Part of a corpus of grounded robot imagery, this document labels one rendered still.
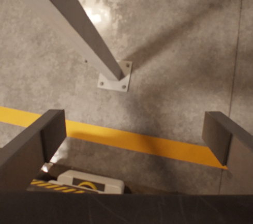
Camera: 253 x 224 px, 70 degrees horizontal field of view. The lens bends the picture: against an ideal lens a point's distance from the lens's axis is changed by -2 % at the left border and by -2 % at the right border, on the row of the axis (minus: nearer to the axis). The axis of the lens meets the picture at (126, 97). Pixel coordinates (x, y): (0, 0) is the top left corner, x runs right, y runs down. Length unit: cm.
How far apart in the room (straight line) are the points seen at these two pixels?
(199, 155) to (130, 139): 31
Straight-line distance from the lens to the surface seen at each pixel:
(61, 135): 16
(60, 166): 98
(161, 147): 87
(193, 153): 89
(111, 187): 78
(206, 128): 17
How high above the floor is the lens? 86
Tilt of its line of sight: 79 degrees down
